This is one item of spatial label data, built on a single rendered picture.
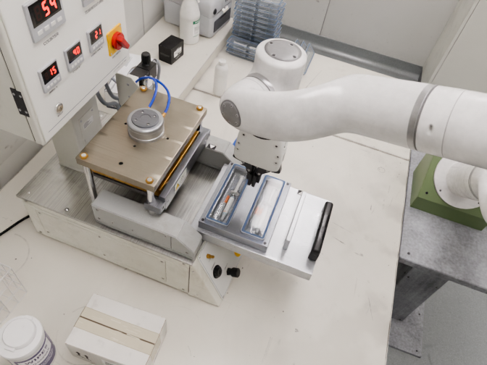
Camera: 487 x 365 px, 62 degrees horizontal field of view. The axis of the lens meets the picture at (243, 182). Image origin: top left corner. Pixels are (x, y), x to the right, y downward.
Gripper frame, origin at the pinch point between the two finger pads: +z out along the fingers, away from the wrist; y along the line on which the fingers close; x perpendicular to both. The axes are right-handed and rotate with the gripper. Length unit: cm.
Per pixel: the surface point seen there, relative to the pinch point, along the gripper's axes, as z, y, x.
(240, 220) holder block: 9.4, -0.2, 5.9
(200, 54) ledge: 29, 47, -76
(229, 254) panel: 27.5, 0.9, 5.0
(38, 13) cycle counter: -30.6, 38.1, 10.1
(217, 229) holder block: 9.8, 3.5, 10.1
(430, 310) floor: 109, -88, -53
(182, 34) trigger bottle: 25, 56, -80
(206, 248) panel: 17.7, 5.4, 11.2
